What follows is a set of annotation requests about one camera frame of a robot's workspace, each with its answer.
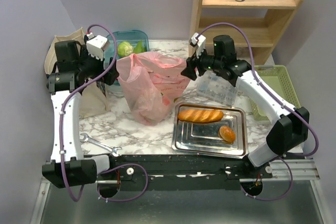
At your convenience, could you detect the silver metal tray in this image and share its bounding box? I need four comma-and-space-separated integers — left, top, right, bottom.
171, 102, 248, 159

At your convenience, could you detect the beige canvas tote bag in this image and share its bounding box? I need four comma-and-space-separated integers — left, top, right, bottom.
44, 28, 110, 119

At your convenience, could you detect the teal plastic container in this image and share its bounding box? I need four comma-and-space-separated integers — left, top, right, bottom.
104, 30, 150, 68

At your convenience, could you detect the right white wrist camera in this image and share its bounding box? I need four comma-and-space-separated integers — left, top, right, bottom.
189, 33, 206, 58

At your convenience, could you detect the pink plastic grocery bag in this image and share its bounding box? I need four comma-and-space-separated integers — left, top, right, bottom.
116, 51, 190, 125

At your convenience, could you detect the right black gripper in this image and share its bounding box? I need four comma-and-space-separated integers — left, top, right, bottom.
180, 45, 223, 81

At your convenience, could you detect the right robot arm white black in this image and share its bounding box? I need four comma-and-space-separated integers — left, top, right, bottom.
181, 33, 309, 178

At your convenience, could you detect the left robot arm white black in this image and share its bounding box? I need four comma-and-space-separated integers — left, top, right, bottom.
42, 36, 119, 188

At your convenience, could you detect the green leaf vegetable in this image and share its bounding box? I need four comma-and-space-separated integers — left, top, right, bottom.
133, 40, 147, 54

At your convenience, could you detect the round bread bun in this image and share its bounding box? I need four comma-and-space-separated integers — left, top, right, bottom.
218, 126, 236, 144

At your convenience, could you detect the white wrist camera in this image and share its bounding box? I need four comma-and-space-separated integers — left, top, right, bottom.
85, 33, 110, 61
189, 33, 206, 58

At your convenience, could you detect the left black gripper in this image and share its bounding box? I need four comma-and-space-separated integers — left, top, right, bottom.
77, 45, 120, 85

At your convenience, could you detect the clear plastic screw box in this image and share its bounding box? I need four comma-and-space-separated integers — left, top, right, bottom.
196, 71, 238, 107

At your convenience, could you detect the black mounting base rail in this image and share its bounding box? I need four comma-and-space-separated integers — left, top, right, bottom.
97, 154, 272, 191

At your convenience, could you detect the green plastic basket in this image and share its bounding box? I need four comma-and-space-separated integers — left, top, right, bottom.
255, 65, 301, 109

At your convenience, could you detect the wooden shelf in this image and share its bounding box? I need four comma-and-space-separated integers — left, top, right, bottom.
189, 0, 304, 65

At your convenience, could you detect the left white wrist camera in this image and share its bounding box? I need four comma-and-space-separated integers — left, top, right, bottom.
85, 33, 110, 61

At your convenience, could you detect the long baguette bread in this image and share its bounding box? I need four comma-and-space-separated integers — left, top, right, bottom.
177, 109, 224, 123

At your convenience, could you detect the silver wrench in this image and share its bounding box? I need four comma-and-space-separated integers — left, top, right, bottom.
80, 133, 122, 157

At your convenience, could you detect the green cabbage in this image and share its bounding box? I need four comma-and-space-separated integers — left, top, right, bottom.
117, 41, 134, 58

